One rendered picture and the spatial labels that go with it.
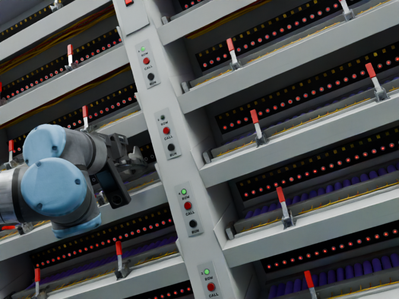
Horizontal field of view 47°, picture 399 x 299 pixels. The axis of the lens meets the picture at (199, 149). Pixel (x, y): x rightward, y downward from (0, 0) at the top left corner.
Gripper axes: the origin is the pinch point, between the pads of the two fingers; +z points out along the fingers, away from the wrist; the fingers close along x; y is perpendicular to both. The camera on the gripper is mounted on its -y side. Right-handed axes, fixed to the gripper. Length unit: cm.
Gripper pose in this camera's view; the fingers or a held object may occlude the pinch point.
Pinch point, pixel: (139, 170)
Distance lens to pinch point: 120.8
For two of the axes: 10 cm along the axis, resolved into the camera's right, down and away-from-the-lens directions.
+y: -2.8, -9.3, 2.3
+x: -8.8, 3.4, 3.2
